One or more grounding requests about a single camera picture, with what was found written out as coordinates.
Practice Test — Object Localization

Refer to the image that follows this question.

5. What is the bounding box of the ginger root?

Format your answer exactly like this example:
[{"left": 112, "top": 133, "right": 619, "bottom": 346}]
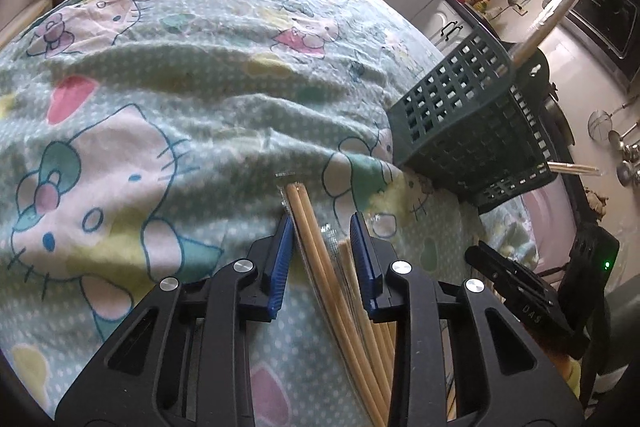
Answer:
[{"left": 586, "top": 188, "right": 610, "bottom": 219}]

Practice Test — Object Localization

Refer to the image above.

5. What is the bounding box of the black cooking pot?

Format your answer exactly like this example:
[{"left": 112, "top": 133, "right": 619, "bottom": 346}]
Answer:
[{"left": 515, "top": 49, "right": 558, "bottom": 108}]

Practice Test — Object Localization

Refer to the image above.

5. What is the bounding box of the metal strainer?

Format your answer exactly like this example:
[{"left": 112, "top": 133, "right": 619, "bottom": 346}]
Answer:
[{"left": 589, "top": 99, "right": 636, "bottom": 142}]

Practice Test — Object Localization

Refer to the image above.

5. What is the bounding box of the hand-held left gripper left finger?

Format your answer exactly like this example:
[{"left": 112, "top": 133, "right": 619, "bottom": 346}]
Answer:
[{"left": 54, "top": 213, "right": 296, "bottom": 427}]

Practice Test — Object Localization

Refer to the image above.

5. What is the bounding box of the wooden chopstick pair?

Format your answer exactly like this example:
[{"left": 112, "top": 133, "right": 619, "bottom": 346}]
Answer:
[
  {"left": 546, "top": 161, "right": 602, "bottom": 176},
  {"left": 275, "top": 171, "right": 391, "bottom": 427},
  {"left": 509, "top": 0, "right": 588, "bottom": 64}
]

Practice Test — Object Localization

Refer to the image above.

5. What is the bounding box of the person's right forearm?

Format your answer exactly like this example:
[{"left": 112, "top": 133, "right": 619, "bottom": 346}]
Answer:
[{"left": 565, "top": 359, "right": 585, "bottom": 403}]

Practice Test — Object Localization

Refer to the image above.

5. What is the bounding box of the metal ladle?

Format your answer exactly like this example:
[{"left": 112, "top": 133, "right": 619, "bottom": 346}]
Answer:
[
  {"left": 607, "top": 122, "right": 640, "bottom": 152},
  {"left": 617, "top": 159, "right": 640, "bottom": 188}
]

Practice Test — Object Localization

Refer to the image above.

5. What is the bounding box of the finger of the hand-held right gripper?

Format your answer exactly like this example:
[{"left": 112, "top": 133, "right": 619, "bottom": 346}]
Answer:
[{"left": 466, "top": 241, "right": 531, "bottom": 303}]

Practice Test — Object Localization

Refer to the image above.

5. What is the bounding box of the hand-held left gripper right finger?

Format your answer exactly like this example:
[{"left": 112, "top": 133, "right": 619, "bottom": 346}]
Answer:
[{"left": 349, "top": 212, "right": 586, "bottom": 427}]

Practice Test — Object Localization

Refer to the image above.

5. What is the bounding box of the printed cartoon cat blanket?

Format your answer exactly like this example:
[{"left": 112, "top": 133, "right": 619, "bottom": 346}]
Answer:
[{"left": 0, "top": 0, "right": 541, "bottom": 427}]

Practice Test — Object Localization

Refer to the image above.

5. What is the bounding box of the dark green plastic basket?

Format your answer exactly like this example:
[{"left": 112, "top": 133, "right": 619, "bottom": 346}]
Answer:
[{"left": 387, "top": 29, "right": 558, "bottom": 215}]

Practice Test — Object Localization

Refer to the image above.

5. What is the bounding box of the person's right hand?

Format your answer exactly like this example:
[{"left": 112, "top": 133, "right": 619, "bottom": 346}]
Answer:
[{"left": 547, "top": 349, "right": 576, "bottom": 383}]

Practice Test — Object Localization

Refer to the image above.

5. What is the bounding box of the bunch of chopsticks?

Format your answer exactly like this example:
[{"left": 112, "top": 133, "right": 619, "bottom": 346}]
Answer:
[{"left": 337, "top": 237, "right": 458, "bottom": 427}]

